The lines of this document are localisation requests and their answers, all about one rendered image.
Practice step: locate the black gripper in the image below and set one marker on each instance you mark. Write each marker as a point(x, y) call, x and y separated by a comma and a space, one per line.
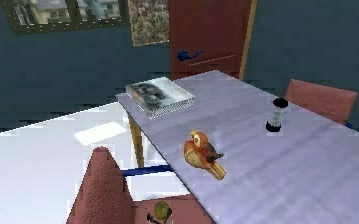
point(161, 211)

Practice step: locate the pink upholstered chair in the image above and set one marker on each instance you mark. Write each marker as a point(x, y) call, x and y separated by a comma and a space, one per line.
point(100, 193)
point(320, 98)

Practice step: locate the orange bird figurine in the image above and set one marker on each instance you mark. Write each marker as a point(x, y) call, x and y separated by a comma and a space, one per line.
point(202, 153)

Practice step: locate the grey picture book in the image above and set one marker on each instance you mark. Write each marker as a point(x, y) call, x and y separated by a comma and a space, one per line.
point(160, 95)

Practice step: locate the pale purple dining table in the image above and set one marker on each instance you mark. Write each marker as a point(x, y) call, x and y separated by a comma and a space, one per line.
point(270, 166)

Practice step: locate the black capped glass shaker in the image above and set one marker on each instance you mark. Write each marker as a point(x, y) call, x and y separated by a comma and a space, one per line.
point(276, 115)

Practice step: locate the red room door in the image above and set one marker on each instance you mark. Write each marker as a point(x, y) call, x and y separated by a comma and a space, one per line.
point(213, 26)

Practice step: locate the dark framed window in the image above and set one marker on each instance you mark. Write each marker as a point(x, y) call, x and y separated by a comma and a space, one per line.
point(53, 13)

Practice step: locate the speckled framed wall picture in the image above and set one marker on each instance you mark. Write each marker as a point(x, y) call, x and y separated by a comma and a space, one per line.
point(148, 20)

